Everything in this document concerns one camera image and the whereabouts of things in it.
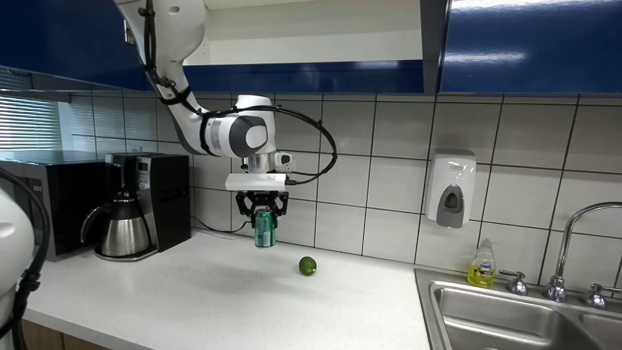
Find black silver microwave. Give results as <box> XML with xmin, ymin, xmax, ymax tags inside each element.
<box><xmin>0</xmin><ymin>156</ymin><xmax>112</xmax><ymax>259</ymax></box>

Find green sprite can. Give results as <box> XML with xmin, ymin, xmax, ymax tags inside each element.
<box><xmin>252</xmin><ymin>206</ymin><xmax>279</xmax><ymax>251</ymax></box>

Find chrome faucet handle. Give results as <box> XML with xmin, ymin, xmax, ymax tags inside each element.
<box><xmin>505</xmin><ymin>268</ymin><xmax>530</xmax><ymax>298</ymax></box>
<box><xmin>583</xmin><ymin>282</ymin><xmax>612</xmax><ymax>311</ymax></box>

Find stainless steel sink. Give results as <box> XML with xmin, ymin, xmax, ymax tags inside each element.
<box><xmin>414</xmin><ymin>267</ymin><xmax>622</xmax><ymax>350</ymax></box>

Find white wall soap dispenser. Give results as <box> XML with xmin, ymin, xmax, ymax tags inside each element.
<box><xmin>423</xmin><ymin>150</ymin><xmax>478</xmax><ymax>232</ymax></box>

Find closed blue wall cabinet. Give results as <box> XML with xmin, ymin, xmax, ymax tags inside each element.
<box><xmin>439</xmin><ymin>0</ymin><xmax>622</xmax><ymax>97</ymax></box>
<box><xmin>0</xmin><ymin>0</ymin><xmax>155</xmax><ymax>95</ymax></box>

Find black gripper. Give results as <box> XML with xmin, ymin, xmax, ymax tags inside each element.
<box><xmin>233</xmin><ymin>189</ymin><xmax>291</xmax><ymax>232</ymax></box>

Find black power cord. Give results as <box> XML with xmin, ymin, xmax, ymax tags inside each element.
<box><xmin>188</xmin><ymin>214</ymin><xmax>252</xmax><ymax>237</ymax></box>

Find green lime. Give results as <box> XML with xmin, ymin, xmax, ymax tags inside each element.
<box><xmin>297</xmin><ymin>255</ymin><xmax>318</xmax><ymax>278</ymax></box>

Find steel coffee carafe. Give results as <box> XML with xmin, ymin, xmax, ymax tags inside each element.
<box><xmin>79</xmin><ymin>187</ymin><xmax>155</xmax><ymax>261</ymax></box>

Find white wrist mount plate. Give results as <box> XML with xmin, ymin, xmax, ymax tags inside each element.
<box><xmin>223</xmin><ymin>169</ymin><xmax>289</xmax><ymax>195</ymax></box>

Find open white blue cabinet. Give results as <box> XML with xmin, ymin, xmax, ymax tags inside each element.
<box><xmin>182</xmin><ymin>0</ymin><xmax>427</xmax><ymax>97</ymax></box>

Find open blue cabinet door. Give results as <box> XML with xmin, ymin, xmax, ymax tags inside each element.
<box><xmin>417</xmin><ymin>0</ymin><xmax>450</xmax><ymax>97</ymax></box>

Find black cable loop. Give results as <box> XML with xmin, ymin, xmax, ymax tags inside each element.
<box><xmin>0</xmin><ymin>165</ymin><xmax>52</xmax><ymax>350</ymax></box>

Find chrome gooseneck faucet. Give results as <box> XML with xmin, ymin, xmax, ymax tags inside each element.
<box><xmin>542</xmin><ymin>198</ymin><xmax>622</xmax><ymax>303</ymax></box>

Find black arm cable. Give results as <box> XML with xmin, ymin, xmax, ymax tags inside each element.
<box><xmin>138</xmin><ymin>0</ymin><xmax>340</xmax><ymax>187</ymax></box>

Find yellow dish soap bottle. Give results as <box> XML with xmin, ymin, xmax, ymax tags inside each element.
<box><xmin>464</xmin><ymin>237</ymin><xmax>499</xmax><ymax>292</ymax></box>

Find black silver coffee maker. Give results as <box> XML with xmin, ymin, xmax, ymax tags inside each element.
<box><xmin>106</xmin><ymin>152</ymin><xmax>194</xmax><ymax>259</ymax></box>

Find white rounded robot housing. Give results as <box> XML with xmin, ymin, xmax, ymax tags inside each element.
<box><xmin>0</xmin><ymin>187</ymin><xmax>36</xmax><ymax>350</ymax></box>

